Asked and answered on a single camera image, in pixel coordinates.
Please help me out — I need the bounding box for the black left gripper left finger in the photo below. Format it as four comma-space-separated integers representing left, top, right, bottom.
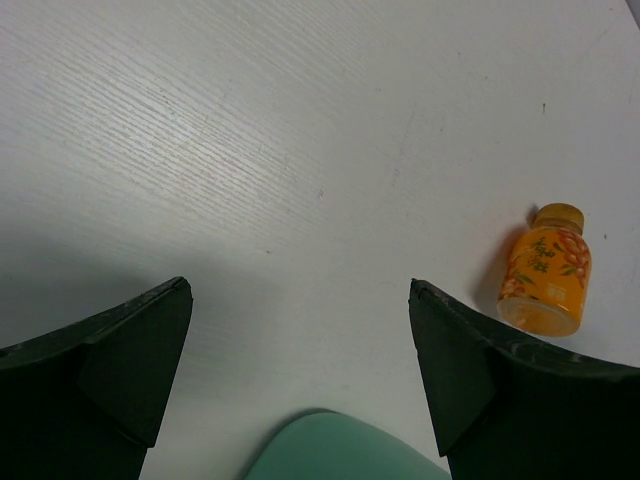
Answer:
1, 277, 193, 479

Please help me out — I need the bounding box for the green plastic bin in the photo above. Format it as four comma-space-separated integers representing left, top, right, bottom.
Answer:
242, 410, 451, 480

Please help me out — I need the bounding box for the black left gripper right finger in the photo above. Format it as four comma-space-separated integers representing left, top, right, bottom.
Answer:
409, 280, 639, 479

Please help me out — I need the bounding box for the orange juice bottle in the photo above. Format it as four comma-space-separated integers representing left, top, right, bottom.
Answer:
497, 203, 592, 337

